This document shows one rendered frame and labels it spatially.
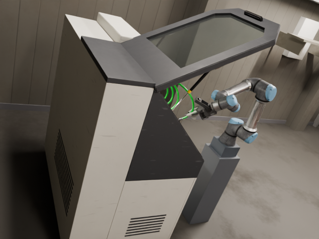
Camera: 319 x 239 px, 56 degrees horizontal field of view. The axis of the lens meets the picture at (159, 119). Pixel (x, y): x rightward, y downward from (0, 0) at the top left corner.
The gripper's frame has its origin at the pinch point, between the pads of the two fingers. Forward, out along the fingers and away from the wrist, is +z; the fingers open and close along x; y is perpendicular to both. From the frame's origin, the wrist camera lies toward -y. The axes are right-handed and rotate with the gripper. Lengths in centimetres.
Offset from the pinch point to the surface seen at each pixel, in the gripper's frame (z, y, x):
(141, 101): 0, -38, -42
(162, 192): 33, 36, -36
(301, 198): -15, 237, 123
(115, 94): 6, -51, -51
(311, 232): -24, 226, 61
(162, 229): 55, 72, -37
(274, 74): -16, 164, 349
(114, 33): 33, -70, 31
